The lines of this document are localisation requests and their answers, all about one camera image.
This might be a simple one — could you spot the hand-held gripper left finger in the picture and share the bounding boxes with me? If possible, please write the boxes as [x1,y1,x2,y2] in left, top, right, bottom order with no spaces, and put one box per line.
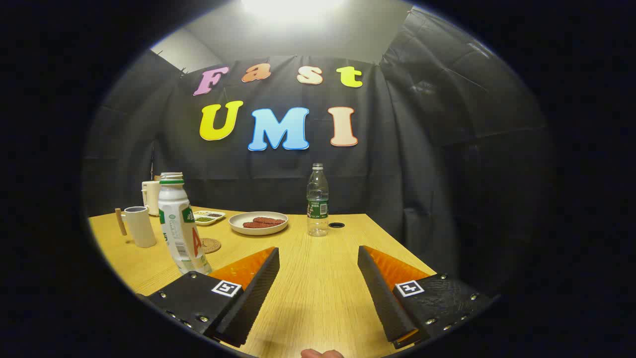
[137,247,280,348]

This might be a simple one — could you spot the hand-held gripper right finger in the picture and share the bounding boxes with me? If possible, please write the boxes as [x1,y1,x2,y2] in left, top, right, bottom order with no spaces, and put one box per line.
[357,245,497,350]

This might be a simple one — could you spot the white juice bottle green label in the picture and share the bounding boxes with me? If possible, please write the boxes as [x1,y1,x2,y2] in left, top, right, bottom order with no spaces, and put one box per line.
[158,173,213,275]

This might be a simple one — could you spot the white cup wooden handle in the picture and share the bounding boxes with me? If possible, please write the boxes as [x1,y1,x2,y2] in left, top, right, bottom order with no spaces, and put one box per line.
[115,206,158,248]

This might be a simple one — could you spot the clear plastic water bottle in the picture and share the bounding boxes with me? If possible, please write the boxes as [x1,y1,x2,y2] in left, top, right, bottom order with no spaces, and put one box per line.
[306,163,329,237]

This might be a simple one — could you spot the wooden table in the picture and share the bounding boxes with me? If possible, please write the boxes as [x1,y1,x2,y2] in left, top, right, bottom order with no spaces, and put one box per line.
[88,206,438,358]

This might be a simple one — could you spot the white plate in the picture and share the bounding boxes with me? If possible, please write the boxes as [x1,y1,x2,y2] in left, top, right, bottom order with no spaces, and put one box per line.
[229,211,289,236]

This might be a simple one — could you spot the white divided condiment dish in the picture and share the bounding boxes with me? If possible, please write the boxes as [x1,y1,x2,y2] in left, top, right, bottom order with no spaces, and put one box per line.
[192,210,226,226]

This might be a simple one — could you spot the black backdrop cloth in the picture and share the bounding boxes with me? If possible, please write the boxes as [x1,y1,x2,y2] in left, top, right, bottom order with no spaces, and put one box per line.
[82,6,555,279]

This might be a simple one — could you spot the cream toaster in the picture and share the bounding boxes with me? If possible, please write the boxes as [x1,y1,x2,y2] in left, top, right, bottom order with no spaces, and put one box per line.
[142,175,162,217]

